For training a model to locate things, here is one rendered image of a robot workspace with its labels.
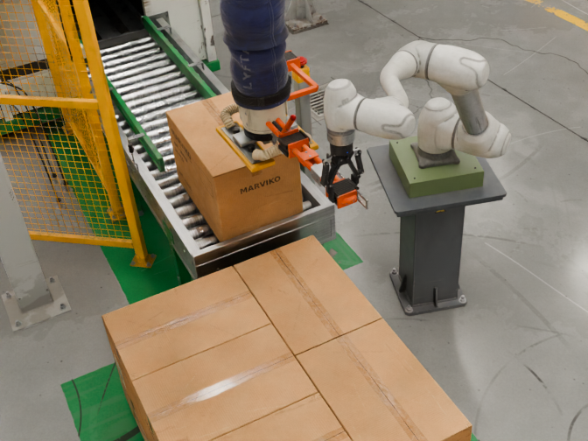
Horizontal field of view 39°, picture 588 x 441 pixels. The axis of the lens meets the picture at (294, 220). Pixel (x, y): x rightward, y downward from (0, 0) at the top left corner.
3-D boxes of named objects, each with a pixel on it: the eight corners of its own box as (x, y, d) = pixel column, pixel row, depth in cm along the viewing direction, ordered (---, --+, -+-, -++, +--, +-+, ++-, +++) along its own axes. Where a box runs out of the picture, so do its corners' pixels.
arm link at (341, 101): (318, 129, 260) (354, 139, 254) (315, 86, 250) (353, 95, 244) (334, 112, 267) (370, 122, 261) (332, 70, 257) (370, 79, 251)
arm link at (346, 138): (321, 122, 263) (322, 138, 267) (335, 136, 257) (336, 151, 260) (346, 114, 266) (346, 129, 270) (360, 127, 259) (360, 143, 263)
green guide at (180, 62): (143, 28, 543) (142, 15, 537) (159, 24, 546) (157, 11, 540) (243, 145, 430) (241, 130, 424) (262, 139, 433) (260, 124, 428)
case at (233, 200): (178, 179, 411) (164, 111, 386) (251, 155, 424) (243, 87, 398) (224, 248, 369) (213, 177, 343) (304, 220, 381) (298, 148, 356)
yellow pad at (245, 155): (215, 131, 335) (213, 121, 332) (238, 123, 338) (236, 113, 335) (252, 173, 311) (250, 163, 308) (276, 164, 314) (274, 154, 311)
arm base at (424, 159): (447, 135, 376) (448, 124, 372) (460, 164, 359) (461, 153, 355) (408, 140, 375) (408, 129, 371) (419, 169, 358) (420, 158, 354)
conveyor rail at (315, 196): (160, 45, 555) (155, 18, 543) (167, 43, 557) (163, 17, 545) (324, 238, 392) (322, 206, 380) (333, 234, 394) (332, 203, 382)
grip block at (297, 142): (276, 148, 305) (276, 135, 301) (300, 140, 308) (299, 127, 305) (288, 159, 299) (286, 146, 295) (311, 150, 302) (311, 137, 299)
